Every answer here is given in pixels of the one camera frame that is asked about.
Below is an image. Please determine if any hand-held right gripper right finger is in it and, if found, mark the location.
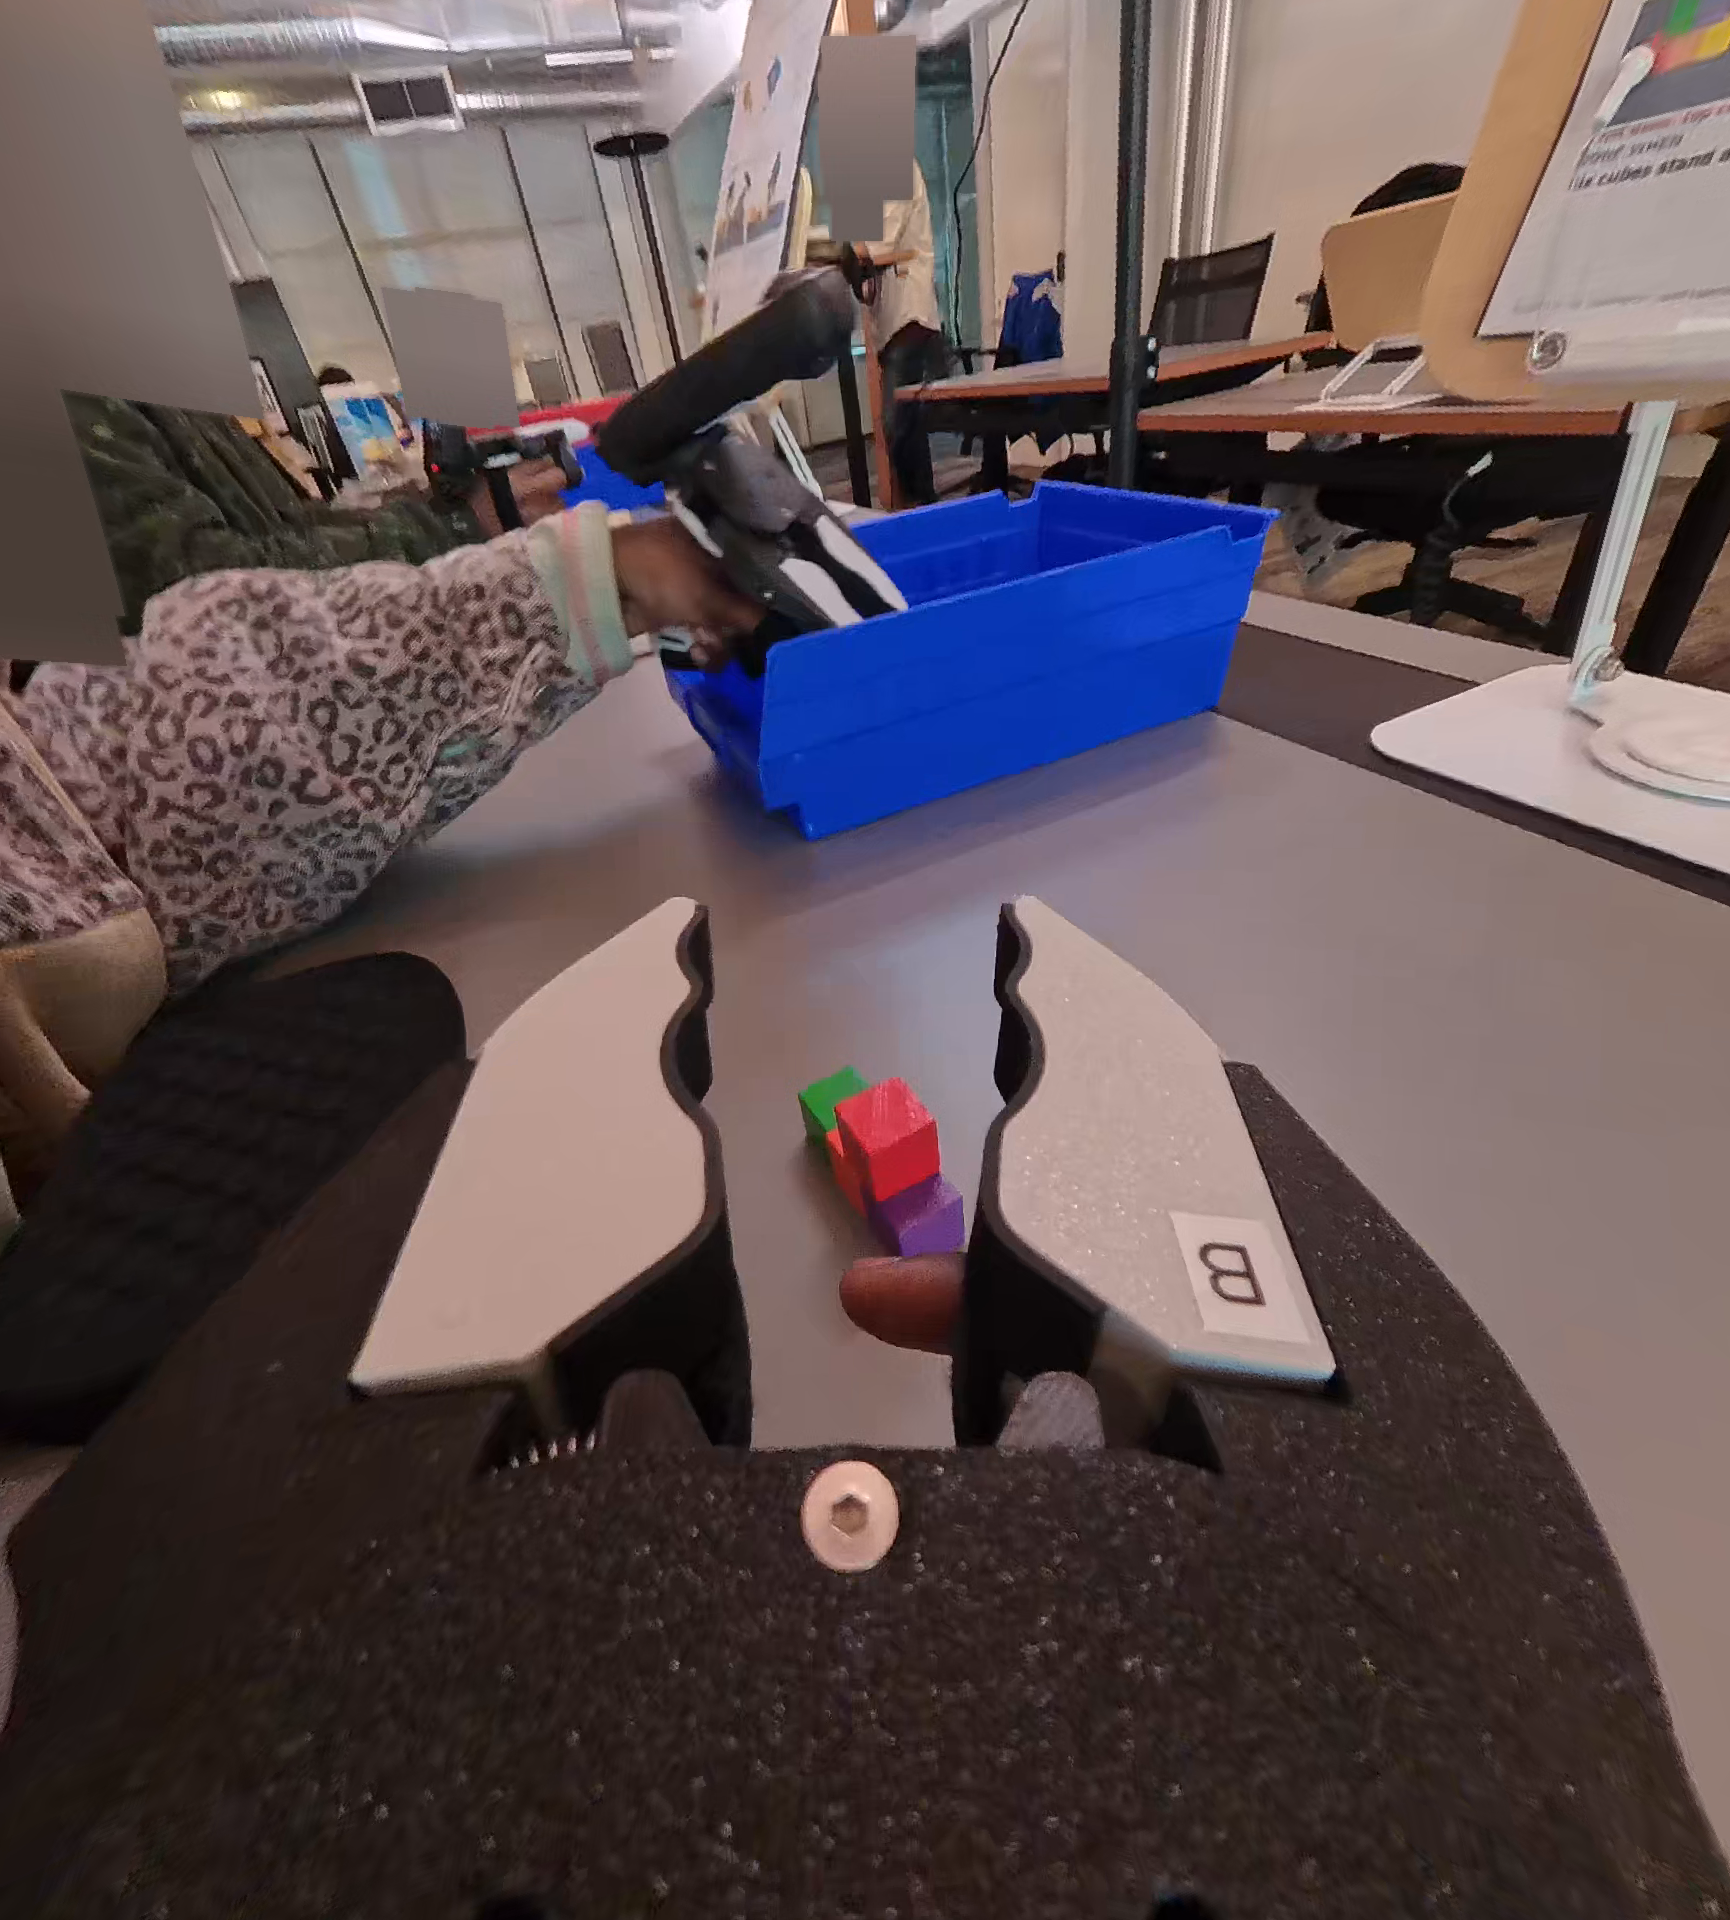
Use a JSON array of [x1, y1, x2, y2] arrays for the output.
[[963, 898, 1339, 1389]]

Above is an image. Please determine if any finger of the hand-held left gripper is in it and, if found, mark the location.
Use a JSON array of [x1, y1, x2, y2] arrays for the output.
[[763, 551, 882, 633], [776, 503, 911, 616]]

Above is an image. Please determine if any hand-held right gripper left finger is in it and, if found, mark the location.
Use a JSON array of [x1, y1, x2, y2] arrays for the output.
[[351, 898, 729, 1399]]

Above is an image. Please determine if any blue plastic bin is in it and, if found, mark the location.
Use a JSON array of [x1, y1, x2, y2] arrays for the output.
[[666, 480, 1279, 839]]

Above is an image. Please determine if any purple cube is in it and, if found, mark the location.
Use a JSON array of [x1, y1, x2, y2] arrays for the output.
[[868, 1175, 971, 1260]]

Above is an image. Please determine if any red cube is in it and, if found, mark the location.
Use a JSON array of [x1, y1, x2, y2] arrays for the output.
[[836, 1078, 942, 1203]]

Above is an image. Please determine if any person's left forearm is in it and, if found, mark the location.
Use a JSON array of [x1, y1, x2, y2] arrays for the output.
[[127, 503, 638, 994]]

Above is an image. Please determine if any grey desk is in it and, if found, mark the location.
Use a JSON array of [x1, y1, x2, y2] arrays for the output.
[[249, 593, 1730, 1920]]

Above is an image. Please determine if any person's left hand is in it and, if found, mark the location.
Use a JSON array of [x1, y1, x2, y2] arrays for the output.
[[607, 514, 764, 671]]

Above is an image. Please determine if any person's right hand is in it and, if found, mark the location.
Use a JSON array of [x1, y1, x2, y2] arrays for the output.
[[837, 1251, 971, 1358]]

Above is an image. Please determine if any small blue bin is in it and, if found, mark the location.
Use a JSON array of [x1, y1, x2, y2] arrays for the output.
[[562, 439, 672, 514]]

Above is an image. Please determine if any black floor lamp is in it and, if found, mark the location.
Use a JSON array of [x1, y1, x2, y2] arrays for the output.
[[593, 129, 691, 371]]

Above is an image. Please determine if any poster board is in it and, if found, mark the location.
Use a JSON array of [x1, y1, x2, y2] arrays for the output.
[[706, 0, 841, 344]]

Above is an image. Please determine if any blue jacket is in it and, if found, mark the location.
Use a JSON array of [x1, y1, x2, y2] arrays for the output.
[[997, 268, 1067, 369]]

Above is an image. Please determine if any wooden background table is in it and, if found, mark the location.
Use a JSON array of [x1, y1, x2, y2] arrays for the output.
[[888, 329, 1730, 678]]

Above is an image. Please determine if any ceiling air vent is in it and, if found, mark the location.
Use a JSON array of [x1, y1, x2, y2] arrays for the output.
[[353, 65, 466, 136]]

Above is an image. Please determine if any black vertical pole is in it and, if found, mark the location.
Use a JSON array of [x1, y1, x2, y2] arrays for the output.
[[1111, 0, 1164, 489]]

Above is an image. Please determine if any black mesh office chair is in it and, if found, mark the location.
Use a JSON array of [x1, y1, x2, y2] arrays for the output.
[[1147, 231, 1277, 353]]

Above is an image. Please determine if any white tablet stand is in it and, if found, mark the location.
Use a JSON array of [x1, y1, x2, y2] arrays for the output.
[[1298, 339, 1451, 409]]

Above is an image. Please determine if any white document stand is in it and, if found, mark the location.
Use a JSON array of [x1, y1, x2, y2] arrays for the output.
[[1369, 398, 1730, 913]]

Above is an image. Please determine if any wooden document board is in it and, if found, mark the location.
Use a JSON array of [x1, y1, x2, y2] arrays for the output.
[[1418, 0, 1730, 408]]

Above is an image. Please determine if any printed instruction sheet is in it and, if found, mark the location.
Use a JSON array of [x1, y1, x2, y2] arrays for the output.
[[1481, 0, 1730, 339]]

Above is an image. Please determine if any silver ceiling duct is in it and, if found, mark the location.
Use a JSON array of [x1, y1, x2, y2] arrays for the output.
[[152, 11, 747, 84]]

